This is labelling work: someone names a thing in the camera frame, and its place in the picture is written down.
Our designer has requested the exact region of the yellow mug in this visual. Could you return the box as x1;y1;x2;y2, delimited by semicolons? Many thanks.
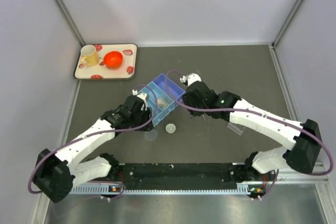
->
80;45;99;66

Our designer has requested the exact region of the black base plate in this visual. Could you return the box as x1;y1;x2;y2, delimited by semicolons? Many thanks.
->
89;162;266;190

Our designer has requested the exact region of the clear test tube rack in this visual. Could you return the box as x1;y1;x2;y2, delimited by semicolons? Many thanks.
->
227;122;246;135

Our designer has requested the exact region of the orange bowl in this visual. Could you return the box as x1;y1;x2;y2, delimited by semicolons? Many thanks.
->
103;51;123;69

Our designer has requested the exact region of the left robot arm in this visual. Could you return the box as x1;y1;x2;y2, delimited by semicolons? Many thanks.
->
28;93;154;203

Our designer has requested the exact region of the strawberry pattern tray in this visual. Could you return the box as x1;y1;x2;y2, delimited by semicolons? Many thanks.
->
73;44;138;80

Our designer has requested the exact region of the white plastic funnel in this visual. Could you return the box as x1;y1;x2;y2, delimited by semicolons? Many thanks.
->
165;123;176;134

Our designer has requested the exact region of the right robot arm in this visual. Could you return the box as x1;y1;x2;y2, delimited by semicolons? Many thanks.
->
180;78;321;180

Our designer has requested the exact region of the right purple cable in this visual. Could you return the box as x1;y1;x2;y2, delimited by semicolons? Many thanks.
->
165;70;333;176

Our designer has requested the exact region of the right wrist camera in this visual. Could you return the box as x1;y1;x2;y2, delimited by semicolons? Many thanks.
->
180;73;202;87

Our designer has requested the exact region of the blue plastic organizer box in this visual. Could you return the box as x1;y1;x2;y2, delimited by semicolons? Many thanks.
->
147;73;185;127

